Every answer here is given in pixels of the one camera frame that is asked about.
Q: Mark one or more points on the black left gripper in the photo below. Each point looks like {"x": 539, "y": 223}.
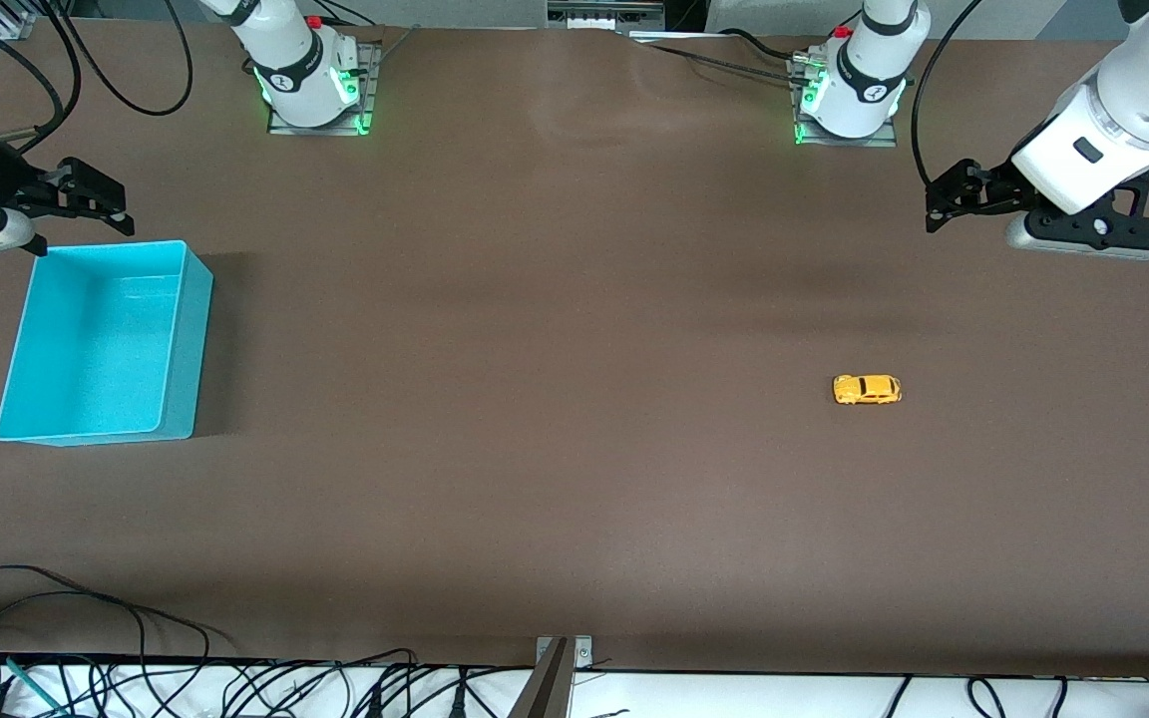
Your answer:
{"x": 995, "y": 189}

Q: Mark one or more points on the yellow beetle toy car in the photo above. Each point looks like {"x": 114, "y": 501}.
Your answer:
{"x": 869, "y": 390}

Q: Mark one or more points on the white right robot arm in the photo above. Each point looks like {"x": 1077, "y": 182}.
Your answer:
{"x": 280, "y": 40}

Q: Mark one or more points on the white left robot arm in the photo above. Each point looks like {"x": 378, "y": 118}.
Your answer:
{"x": 889, "y": 25}

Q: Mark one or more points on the turquoise plastic bin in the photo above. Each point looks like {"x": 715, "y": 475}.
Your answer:
{"x": 96, "y": 349}

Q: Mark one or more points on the white flat strip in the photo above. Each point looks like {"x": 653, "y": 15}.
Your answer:
{"x": 674, "y": 37}

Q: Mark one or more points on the grey power strip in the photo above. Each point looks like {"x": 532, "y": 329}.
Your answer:
{"x": 604, "y": 15}

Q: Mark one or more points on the teal thin stick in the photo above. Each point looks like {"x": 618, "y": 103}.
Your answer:
{"x": 31, "y": 680}

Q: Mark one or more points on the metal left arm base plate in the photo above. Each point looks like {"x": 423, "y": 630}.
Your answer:
{"x": 844, "y": 143}

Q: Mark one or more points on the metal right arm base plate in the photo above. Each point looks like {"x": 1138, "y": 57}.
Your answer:
{"x": 371, "y": 100}

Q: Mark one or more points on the silver metal bracket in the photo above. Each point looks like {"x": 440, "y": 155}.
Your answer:
{"x": 582, "y": 653}

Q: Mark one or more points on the dark grey camera pole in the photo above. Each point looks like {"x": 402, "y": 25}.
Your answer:
{"x": 545, "y": 688}

